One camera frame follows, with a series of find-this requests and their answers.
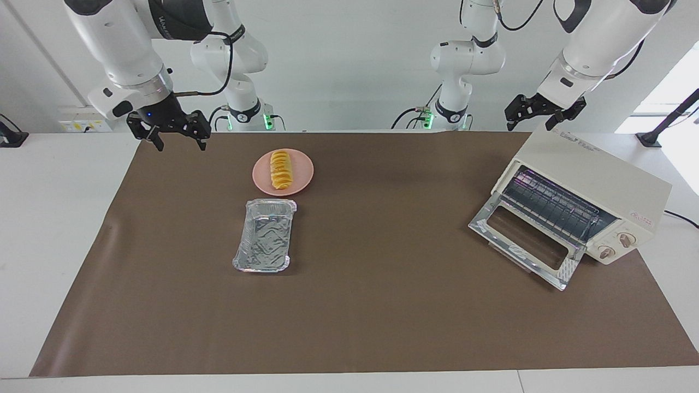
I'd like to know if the yellow ridged bread loaf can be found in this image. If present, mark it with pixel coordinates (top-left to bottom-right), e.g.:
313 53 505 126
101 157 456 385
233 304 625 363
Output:
269 150 294 192

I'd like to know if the aluminium foil baking tray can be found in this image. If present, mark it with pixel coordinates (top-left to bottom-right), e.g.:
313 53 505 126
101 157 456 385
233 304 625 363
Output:
232 199 298 272

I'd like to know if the cream toaster oven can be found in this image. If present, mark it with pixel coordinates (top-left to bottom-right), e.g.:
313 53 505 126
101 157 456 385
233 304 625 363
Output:
491 128 673 266

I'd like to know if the glass oven door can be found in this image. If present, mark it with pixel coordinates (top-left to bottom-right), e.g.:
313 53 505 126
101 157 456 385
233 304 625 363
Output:
469 194 586 291

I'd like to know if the pink round plate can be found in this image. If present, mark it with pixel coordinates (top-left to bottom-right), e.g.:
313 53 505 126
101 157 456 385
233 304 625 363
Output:
252 148 315 197

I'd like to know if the brown table mat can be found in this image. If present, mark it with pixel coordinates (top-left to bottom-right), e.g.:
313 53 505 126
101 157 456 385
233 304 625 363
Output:
30 131 699 377

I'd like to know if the black right base cable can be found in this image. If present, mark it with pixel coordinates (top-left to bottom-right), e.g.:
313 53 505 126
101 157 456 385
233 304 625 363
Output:
206 105 286 132

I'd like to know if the black base cable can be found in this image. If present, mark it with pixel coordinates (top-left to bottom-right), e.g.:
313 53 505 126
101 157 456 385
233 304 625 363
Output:
206 105 286 132
390 84 444 130

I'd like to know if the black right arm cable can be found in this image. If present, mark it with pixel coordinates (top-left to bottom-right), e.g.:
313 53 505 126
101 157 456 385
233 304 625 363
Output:
175 32 235 98

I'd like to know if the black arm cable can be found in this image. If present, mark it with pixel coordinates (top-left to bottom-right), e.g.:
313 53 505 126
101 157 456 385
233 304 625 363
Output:
175 32 235 98
494 0 646 81

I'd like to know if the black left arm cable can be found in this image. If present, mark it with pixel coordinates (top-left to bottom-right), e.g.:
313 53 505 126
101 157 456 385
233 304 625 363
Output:
494 0 646 81

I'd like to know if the black left base cable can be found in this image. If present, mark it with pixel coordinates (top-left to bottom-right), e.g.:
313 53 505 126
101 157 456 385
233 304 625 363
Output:
390 84 444 130

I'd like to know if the short black desk mount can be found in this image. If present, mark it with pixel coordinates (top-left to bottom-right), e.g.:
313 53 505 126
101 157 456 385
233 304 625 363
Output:
0 114 29 148

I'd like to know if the black oven power cord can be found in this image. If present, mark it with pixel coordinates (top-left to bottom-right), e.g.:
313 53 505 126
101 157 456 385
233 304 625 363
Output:
664 210 699 229

